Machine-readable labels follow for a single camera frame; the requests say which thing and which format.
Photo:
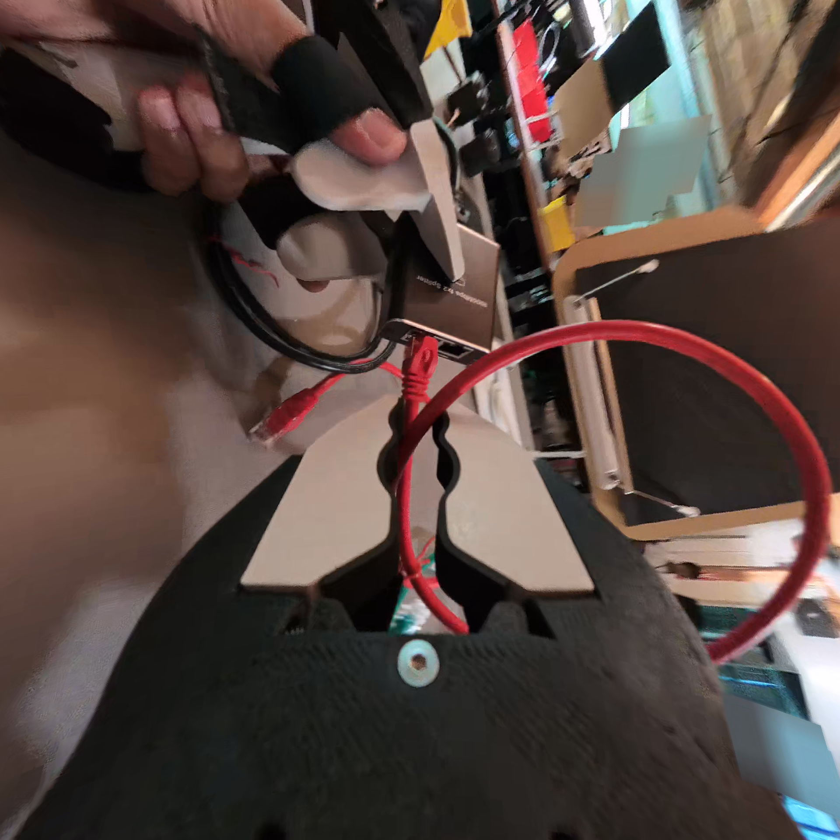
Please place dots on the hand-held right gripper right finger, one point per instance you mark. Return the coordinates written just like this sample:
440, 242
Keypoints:
512, 525

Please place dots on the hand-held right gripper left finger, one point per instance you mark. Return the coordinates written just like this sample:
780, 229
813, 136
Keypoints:
328, 518

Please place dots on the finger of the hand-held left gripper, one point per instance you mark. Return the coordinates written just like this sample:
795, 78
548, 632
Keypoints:
334, 249
439, 216

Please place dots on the black network splitter box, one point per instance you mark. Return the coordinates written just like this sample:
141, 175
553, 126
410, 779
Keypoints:
472, 289

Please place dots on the white desk lamp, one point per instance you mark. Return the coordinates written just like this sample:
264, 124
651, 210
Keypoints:
594, 394

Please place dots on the person's left hand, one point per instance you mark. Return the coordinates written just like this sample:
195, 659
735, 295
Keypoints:
197, 157

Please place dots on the black battery charger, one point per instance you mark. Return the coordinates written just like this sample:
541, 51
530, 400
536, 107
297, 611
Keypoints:
469, 102
485, 154

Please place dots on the red twist tie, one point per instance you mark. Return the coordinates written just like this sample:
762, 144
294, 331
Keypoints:
253, 266

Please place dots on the black panel with wooden frame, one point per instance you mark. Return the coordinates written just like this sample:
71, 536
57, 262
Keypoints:
689, 407

